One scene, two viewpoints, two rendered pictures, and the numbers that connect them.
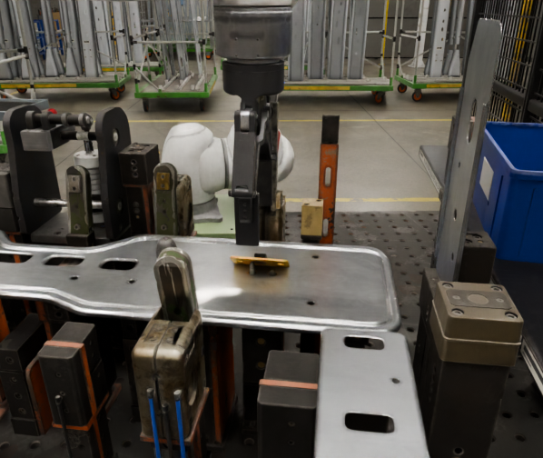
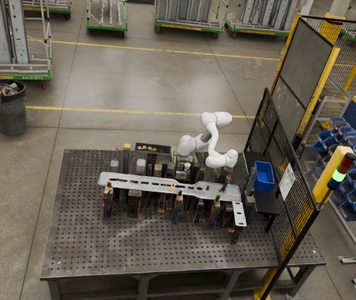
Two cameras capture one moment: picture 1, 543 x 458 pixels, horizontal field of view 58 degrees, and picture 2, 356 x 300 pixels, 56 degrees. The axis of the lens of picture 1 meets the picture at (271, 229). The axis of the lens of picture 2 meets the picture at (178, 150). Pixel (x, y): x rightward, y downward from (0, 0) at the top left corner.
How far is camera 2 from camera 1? 2.69 m
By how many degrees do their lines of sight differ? 18
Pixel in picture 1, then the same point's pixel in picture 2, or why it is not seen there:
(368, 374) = (238, 208)
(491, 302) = (252, 199)
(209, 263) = (213, 188)
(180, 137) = (186, 141)
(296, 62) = (174, 11)
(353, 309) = (235, 197)
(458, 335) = (248, 203)
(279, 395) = (228, 209)
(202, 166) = (190, 147)
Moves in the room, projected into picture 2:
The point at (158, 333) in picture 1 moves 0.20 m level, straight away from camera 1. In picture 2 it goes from (216, 203) to (207, 188)
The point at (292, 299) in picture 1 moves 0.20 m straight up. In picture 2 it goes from (227, 196) to (232, 181)
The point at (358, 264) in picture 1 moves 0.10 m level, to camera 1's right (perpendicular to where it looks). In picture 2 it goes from (234, 188) to (244, 189)
